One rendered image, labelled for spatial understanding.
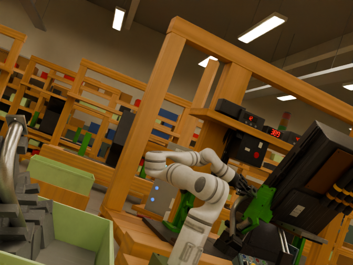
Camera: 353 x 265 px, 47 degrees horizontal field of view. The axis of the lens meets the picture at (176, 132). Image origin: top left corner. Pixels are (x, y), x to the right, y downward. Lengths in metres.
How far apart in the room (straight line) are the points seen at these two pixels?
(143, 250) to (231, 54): 1.22
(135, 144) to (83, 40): 10.15
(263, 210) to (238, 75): 0.77
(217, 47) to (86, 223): 1.26
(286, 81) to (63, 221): 1.56
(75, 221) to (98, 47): 10.82
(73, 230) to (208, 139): 1.05
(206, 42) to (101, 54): 9.91
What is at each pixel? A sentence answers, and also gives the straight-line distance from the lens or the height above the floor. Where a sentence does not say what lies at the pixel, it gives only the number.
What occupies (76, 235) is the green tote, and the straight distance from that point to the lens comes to 1.43.
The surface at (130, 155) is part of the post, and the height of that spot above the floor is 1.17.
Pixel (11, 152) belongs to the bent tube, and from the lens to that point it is 0.90.
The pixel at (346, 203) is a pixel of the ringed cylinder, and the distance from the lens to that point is 2.10.
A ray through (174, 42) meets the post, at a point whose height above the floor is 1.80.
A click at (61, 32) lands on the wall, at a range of 12.21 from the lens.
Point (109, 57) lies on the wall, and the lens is 12.05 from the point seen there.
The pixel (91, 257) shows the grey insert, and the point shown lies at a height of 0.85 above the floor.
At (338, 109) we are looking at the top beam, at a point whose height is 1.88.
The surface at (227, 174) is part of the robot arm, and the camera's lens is 1.98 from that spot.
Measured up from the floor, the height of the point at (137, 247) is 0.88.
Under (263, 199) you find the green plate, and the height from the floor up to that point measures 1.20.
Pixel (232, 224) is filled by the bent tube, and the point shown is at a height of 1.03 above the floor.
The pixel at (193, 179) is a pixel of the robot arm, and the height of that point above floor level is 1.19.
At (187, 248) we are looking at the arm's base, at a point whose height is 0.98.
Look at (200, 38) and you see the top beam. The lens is 2.22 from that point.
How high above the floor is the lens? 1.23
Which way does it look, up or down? 4 degrees up
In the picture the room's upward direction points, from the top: 21 degrees clockwise
